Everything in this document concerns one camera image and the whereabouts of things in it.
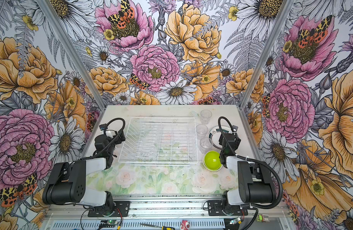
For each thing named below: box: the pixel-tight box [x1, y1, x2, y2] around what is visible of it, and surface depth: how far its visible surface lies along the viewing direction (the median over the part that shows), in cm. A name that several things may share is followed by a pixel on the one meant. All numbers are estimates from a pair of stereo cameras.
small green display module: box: [256, 214, 271, 223], surface depth 71 cm
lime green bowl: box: [203, 150, 223, 171], surface depth 88 cm
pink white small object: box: [180, 219, 190, 230], surface depth 67 cm
